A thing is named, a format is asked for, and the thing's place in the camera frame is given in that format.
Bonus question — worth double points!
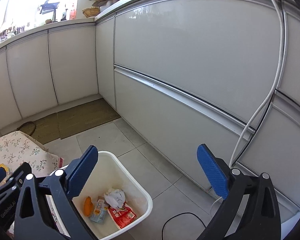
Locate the yellow snack wrapper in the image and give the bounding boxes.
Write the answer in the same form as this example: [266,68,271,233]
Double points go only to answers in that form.
[0,164,9,173]

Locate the orange peel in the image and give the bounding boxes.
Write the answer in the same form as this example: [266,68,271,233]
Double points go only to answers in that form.
[83,196,94,217]

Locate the light blue milk carton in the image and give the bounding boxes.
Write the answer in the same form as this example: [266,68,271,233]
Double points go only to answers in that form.
[89,197,109,224]

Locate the white tissue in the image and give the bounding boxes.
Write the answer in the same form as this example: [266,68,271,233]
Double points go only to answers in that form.
[104,188,126,209]

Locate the red instant noodle cup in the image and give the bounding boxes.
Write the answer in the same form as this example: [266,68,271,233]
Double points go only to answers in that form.
[108,203,137,229]

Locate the white plastic trash bin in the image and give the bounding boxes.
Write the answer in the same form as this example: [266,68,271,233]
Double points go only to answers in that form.
[72,151,153,240]

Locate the white kitchen cabinets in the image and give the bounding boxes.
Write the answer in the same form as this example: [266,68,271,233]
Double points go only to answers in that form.
[0,0,300,218]

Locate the floral tablecloth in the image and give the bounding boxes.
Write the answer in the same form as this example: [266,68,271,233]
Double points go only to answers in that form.
[0,131,63,177]

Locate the brown floor mat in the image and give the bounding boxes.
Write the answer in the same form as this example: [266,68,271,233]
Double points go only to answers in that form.
[17,99,120,144]

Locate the red drink bottle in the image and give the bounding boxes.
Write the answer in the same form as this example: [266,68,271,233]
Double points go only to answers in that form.
[70,4,76,20]

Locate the blue faucet cloth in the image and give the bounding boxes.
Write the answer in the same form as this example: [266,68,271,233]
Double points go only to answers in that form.
[39,0,59,14]

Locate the wicker basket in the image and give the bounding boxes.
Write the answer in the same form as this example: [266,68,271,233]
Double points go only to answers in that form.
[82,7,100,18]

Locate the black floor cable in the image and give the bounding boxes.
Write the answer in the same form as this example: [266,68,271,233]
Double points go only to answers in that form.
[161,212,207,240]

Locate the white power cable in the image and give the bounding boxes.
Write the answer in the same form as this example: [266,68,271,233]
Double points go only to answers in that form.
[210,0,285,205]

